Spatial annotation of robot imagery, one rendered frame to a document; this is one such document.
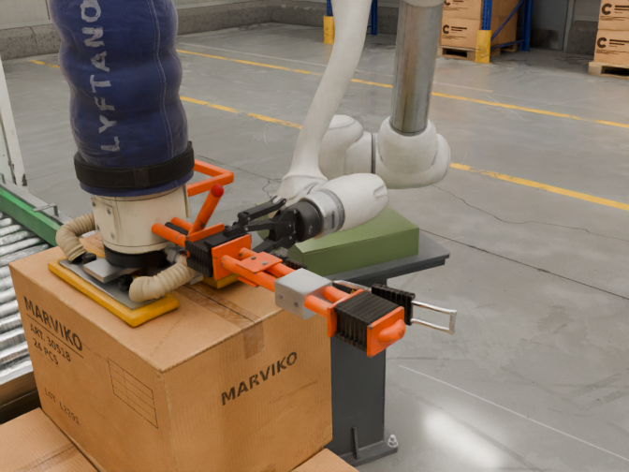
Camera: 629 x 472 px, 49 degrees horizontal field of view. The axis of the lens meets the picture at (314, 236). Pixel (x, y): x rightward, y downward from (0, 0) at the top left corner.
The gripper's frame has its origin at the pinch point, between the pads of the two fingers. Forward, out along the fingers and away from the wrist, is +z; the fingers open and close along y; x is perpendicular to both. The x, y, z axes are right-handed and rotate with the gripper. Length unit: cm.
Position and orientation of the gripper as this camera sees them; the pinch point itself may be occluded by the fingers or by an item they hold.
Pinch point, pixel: (225, 252)
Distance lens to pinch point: 121.7
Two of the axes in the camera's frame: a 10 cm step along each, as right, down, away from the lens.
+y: 0.3, 9.1, 4.1
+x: -7.0, -2.7, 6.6
